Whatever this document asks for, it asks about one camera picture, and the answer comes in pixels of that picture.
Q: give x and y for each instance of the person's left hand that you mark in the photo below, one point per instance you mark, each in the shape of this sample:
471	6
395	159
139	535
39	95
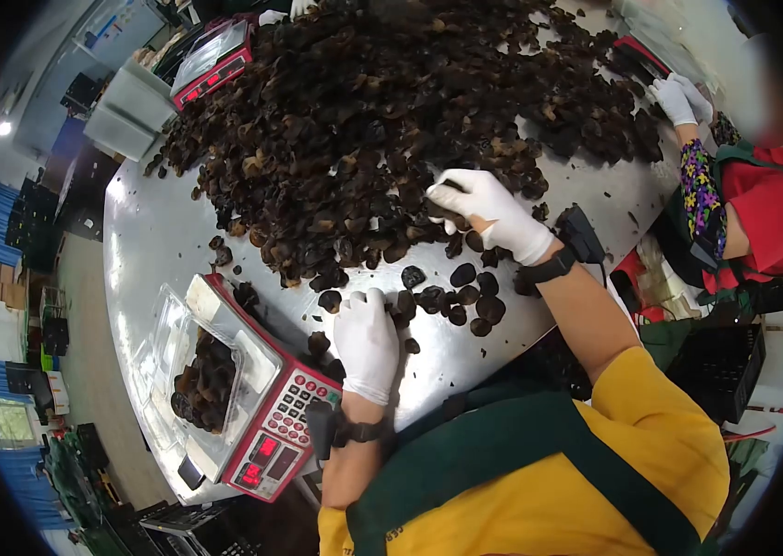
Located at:
365	347

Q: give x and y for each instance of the person's right hand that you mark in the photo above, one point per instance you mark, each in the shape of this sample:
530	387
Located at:
502	212

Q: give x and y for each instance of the person's left fingers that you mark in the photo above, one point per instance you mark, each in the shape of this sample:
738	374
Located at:
362	300

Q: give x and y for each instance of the person's right fingers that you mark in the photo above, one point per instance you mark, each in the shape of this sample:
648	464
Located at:
452	189

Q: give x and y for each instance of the person's right thumb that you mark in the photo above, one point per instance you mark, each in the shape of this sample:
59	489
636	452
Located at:
444	224

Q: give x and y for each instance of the black fungus piece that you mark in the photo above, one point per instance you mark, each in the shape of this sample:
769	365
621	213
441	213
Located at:
441	208

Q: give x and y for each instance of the pile of black fungus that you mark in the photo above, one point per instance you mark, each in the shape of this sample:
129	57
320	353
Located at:
391	118

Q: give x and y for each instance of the black wrist band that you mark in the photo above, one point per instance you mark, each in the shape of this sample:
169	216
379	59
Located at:
561	260
336	427

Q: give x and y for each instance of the red digital scale with keypad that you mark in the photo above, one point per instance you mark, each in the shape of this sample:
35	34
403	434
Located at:
280	417

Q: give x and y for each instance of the dark fungus portion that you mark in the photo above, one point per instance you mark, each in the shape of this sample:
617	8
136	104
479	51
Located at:
207	382

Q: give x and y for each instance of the clear plastic clamshell container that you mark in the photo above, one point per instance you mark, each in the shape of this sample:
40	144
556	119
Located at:
162	347

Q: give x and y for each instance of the person's body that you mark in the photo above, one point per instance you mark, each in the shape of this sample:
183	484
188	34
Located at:
516	479

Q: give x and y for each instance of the grey plastic bins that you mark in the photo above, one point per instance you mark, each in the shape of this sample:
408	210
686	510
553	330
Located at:
129	108

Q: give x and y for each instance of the black plastic crate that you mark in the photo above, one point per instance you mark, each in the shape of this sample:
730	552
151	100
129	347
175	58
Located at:
718	372

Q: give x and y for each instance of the stack of black crates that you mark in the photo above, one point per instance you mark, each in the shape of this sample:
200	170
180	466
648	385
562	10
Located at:
37	219

